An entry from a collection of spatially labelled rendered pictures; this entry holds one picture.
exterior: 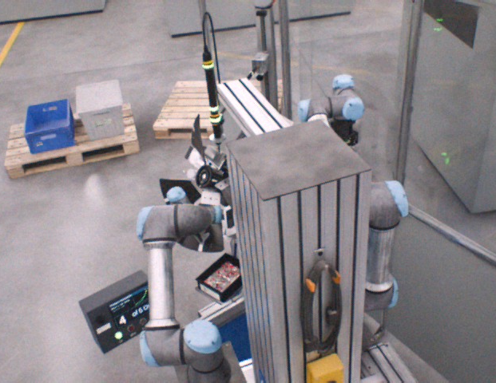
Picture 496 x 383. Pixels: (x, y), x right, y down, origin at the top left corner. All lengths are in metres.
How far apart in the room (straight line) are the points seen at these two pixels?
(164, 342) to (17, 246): 2.87
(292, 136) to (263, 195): 0.24
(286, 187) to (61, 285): 3.13
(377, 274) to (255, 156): 0.83
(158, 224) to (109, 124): 3.46
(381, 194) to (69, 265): 2.95
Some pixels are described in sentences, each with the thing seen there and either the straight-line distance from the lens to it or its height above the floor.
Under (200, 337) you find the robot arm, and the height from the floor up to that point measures 1.27.
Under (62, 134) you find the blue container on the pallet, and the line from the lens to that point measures 5.33.
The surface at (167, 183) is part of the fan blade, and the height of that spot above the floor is 1.10.
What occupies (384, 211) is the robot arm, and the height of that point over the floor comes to 1.63.
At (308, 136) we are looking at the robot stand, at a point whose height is 2.03.
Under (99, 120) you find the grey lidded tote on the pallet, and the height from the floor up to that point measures 0.35.
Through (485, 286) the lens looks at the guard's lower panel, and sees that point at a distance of 2.69.
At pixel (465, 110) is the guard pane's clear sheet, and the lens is 2.35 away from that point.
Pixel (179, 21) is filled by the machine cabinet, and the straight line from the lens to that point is 7.87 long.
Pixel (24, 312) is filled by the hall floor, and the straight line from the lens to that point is 4.05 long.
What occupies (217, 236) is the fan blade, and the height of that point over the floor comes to 1.00.
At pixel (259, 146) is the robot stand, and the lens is 1.27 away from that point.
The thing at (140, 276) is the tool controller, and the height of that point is 1.24.
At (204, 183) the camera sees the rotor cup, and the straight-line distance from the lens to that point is 2.62.
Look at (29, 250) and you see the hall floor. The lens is 4.52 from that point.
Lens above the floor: 2.69
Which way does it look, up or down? 36 degrees down
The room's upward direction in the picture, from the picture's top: 6 degrees counter-clockwise
